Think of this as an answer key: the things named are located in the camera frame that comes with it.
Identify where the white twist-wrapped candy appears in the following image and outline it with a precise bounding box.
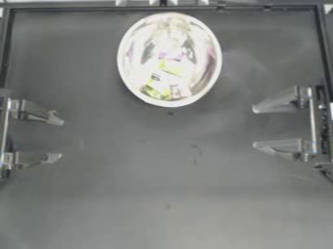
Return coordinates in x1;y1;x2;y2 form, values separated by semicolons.
148;73;167;89
165;83;192;99

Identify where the green candy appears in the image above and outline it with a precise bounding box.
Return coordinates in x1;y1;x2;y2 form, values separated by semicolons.
139;82;172;100
156;59;184;78

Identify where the steel bowl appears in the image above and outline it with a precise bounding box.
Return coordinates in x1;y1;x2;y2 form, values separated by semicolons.
116;12;223;108

